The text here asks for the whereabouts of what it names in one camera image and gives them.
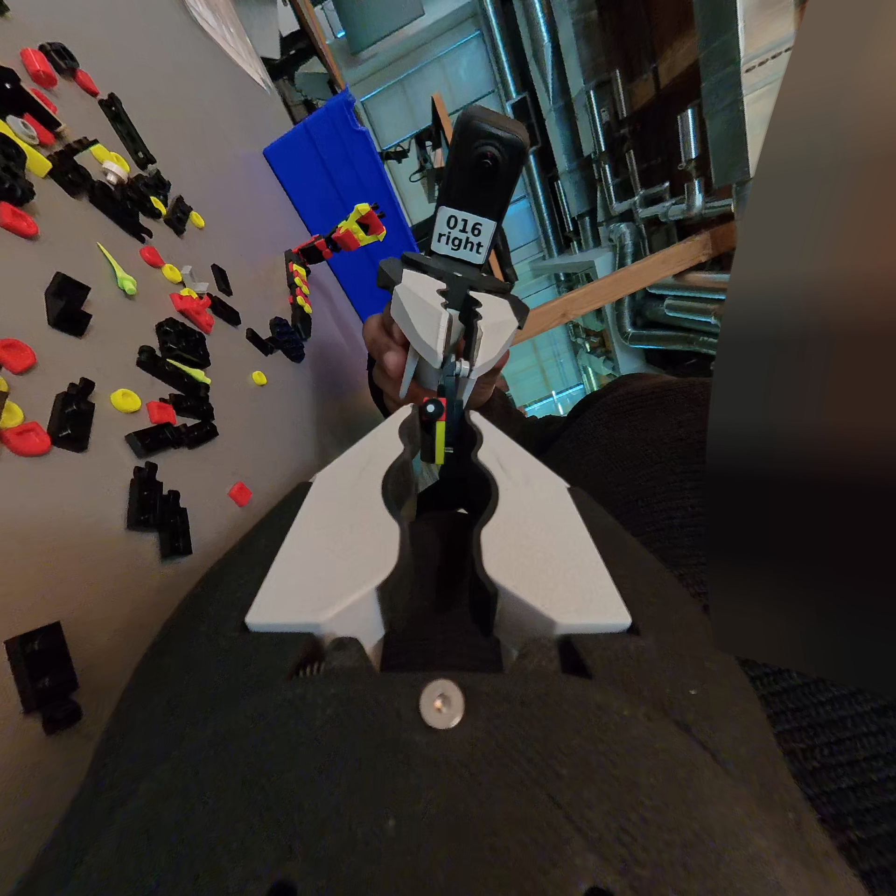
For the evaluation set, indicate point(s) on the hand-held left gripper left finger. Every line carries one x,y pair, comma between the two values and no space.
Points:
329,553

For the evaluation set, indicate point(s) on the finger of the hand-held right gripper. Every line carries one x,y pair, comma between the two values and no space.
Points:
493,329
423,315

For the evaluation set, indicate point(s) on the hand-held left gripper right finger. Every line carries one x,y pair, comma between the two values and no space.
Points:
553,553

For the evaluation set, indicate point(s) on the small light grey lego piece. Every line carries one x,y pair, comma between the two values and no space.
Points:
461,366

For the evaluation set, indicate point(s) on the small black red lego assembly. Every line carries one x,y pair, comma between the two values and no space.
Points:
439,434

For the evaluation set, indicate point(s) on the person's right forearm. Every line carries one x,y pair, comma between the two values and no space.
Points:
616,434

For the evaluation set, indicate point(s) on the lone red flat lego piece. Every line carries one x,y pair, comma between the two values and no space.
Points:
239,493

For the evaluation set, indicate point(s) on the long red yellow lego assembly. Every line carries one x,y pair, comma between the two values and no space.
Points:
353,231

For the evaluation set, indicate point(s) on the black round lego plate assembly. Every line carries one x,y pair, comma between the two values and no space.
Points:
283,339

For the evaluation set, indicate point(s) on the pile of loose lego pieces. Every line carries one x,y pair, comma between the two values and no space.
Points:
105,189

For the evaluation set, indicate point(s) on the person's right hand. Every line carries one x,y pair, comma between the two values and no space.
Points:
392,364

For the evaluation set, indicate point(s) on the wooden edged desk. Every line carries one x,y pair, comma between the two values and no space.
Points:
441,133

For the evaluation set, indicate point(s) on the wooden beam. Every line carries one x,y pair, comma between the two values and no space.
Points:
630,280

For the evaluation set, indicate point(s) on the blue plastic bin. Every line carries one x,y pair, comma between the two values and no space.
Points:
329,168

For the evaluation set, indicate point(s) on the metal pipes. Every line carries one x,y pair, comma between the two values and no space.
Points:
665,210

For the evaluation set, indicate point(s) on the printed paper sheet in plastic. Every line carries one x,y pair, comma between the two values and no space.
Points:
231,35

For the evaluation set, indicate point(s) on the person's dark sweater torso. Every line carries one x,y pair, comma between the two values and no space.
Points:
826,756

